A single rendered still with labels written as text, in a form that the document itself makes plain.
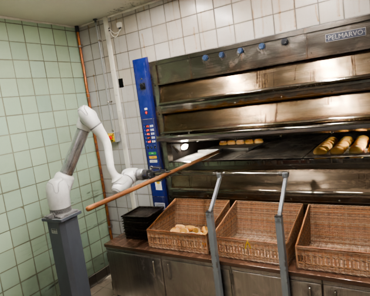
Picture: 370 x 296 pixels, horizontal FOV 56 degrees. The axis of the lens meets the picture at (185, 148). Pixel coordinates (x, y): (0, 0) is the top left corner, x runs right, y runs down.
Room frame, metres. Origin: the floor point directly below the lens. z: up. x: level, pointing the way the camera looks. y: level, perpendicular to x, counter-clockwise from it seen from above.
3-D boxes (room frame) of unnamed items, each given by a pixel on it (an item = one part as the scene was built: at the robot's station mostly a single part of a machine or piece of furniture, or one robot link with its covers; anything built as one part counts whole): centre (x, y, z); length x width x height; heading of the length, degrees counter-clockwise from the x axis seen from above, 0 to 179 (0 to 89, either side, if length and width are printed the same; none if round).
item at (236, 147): (3.56, -0.45, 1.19); 0.55 x 0.36 x 0.03; 59
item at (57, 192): (2.55, 0.98, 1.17); 0.18 x 0.16 x 0.22; 15
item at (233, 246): (2.46, -0.46, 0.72); 0.56 x 0.49 x 0.28; 57
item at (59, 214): (2.53, 0.99, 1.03); 0.22 x 0.18 x 0.06; 151
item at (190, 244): (2.78, 0.04, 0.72); 0.56 x 0.49 x 0.28; 58
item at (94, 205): (2.60, 0.13, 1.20); 1.71 x 0.03 x 0.03; 149
